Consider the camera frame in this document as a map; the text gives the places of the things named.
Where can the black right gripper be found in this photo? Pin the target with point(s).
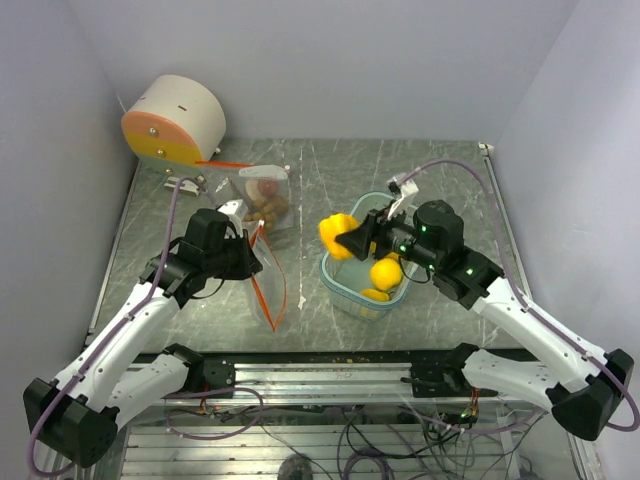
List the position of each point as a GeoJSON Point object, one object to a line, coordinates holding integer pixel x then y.
{"type": "Point", "coordinates": [373, 230]}

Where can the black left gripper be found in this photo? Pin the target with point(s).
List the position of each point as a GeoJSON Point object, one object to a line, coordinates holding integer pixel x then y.
{"type": "Point", "coordinates": [248, 263]}

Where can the clear zip bag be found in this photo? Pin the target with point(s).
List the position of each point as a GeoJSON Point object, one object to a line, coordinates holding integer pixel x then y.
{"type": "Point", "coordinates": [266, 289]}
{"type": "Point", "coordinates": [226, 181]}

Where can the light blue fruit basket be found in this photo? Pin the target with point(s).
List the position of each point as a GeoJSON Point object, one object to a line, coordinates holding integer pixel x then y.
{"type": "Point", "coordinates": [346, 279]}

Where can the yellow mango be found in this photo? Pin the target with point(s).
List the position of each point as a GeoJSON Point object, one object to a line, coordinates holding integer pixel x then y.
{"type": "Point", "coordinates": [376, 295]}

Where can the bunch of brown longans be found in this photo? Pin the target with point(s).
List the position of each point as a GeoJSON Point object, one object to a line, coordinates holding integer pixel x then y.
{"type": "Point", "coordinates": [272, 211]}

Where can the white garlic bulb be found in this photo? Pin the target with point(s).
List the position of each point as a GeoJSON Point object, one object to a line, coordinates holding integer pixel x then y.
{"type": "Point", "coordinates": [252, 190]}

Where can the yellow bell pepper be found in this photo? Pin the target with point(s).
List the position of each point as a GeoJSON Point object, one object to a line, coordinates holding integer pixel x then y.
{"type": "Point", "coordinates": [333, 226]}

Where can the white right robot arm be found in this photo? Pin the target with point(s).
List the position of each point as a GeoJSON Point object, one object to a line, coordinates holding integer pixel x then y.
{"type": "Point", "coordinates": [579, 383]}

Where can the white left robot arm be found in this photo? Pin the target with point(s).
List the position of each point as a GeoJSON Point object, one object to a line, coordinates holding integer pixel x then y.
{"type": "Point", "coordinates": [80, 411]}

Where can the small white metal latch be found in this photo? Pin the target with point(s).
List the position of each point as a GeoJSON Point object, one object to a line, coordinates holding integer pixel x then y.
{"type": "Point", "coordinates": [187, 187]}

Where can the round white drawer box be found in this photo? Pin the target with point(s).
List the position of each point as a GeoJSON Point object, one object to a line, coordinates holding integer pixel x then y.
{"type": "Point", "coordinates": [175, 126]}

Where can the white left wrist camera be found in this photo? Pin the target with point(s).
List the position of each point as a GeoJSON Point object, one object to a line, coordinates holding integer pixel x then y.
{"type": "Point", "coordinates": [236, 208]}

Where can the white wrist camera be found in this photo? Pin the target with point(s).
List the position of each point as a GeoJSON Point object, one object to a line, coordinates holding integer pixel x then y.
{"type": "Point", "coordinates": [404, 191]}
{"type": "Point", "coordinates": [236, 208]}

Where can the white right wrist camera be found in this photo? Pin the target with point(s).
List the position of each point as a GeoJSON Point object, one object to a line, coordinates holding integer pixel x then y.
{"type": "Point", "coordinates": [404, 191]}

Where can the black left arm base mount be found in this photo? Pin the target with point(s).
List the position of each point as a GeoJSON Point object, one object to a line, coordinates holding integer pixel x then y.
{"type": "Point", "coordinates": [204, 371]}

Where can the aluminium extrusion rail frame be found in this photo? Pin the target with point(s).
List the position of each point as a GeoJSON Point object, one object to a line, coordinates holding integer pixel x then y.
{"type": "Point", "coordinates": [340, 418]}

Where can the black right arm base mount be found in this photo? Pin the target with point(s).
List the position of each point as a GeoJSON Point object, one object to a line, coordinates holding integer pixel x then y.
{"type": "Point", "coordinates": [436, 380]}

